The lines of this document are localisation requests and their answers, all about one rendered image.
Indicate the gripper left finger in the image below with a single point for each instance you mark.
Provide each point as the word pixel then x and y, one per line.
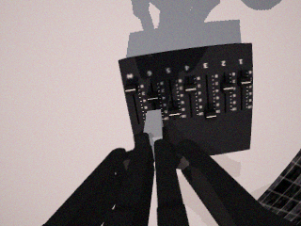
pixel 89 203

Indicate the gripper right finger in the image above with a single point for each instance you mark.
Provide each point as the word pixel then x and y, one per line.
pixel 225 199

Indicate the black lighting desk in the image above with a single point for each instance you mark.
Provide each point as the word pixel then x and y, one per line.
pixel 204 83

